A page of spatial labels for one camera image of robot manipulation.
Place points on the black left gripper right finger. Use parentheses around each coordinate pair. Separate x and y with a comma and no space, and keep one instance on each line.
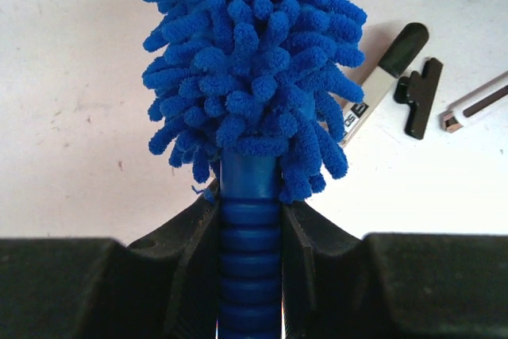
(390,285)

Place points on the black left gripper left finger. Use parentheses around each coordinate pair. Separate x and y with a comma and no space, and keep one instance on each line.
(163,285)

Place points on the white black utility knife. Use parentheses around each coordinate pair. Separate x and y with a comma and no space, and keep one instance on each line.
(484,101)

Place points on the black plastic clip piece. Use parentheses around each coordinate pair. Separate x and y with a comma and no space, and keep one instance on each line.
(418,92)

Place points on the blue fluffy duster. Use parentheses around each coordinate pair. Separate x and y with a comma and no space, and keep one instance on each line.
(247,91)

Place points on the grey black stapler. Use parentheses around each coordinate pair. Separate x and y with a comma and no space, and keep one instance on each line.
(390,67)

